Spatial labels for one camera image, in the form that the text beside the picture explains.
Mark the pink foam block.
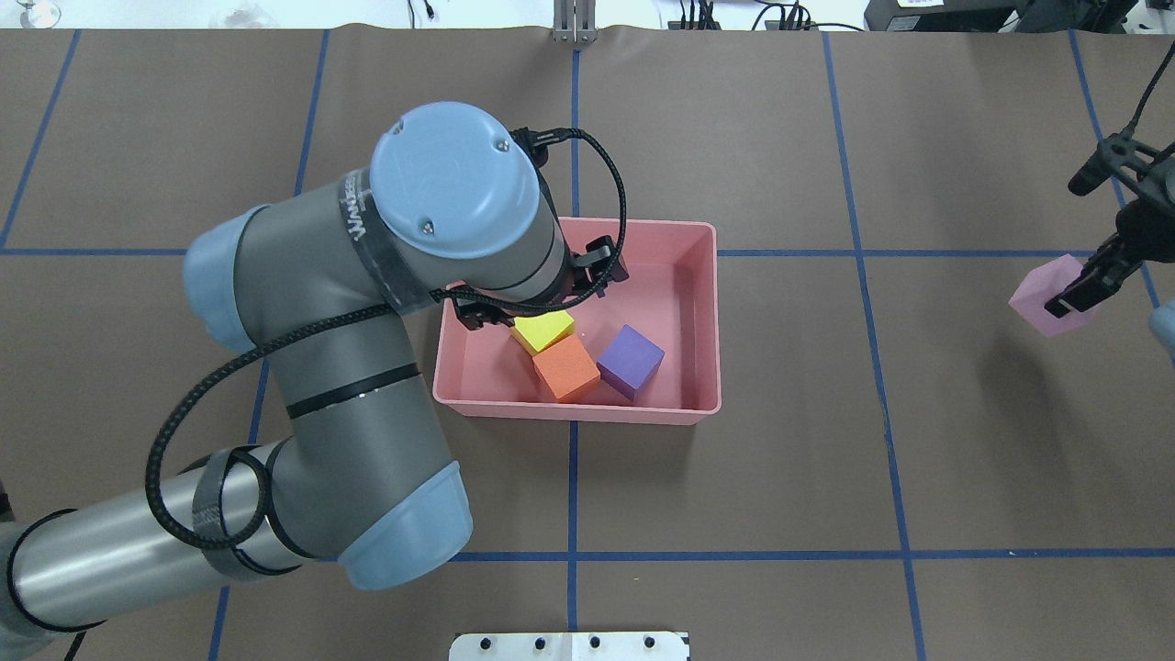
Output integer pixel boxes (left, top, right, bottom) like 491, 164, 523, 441
1008, 254, 1097, 338

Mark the orange foam block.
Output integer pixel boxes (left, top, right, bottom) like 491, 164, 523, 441
532, 333, 600, 403

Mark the aluminium frame post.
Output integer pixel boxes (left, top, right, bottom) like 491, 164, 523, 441
551, 0, 599, 46

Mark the pink plastic bin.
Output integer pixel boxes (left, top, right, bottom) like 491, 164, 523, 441
432, 220, 721, 424

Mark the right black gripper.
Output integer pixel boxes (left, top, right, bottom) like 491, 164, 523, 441
1045, 198, 1174, 319

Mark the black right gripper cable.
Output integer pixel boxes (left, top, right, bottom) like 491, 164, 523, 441
1124, 41, 1175, 139

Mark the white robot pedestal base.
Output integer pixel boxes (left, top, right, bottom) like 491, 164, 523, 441
448, 630, 692, 660

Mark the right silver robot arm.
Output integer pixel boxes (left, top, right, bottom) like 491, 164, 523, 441
4, 96, 1171, 660

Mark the purple foam block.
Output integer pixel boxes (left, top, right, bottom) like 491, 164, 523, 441
597, 325, 665, 402

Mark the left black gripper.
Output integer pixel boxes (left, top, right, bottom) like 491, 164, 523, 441
447, 235, 630, 331

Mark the yellow foam block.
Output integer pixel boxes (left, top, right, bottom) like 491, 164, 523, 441
510, 310, 576, 356

